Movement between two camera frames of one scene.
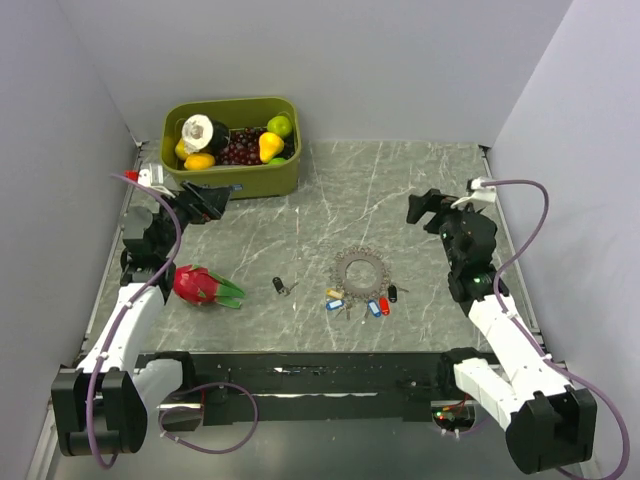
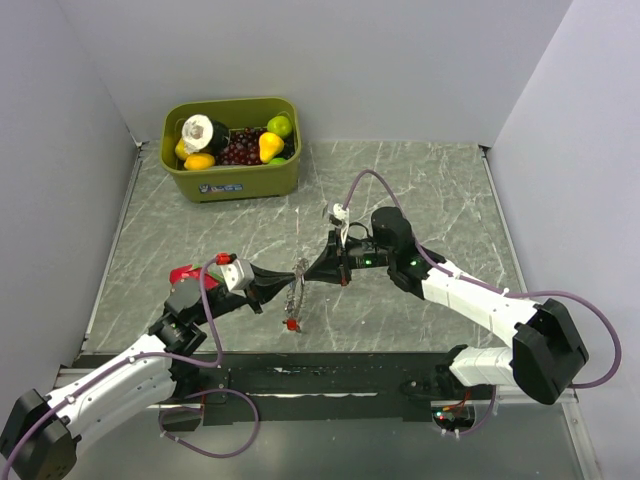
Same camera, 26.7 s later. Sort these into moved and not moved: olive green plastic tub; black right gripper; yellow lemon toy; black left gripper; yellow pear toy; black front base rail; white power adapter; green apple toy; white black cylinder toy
Moved: black left gripper; white power adapter; black right gripper
Not moved: yellow pear toy; black front base rail; white black cylinder toy; yellow lemon toy; olive green plastic tub; green apple toy
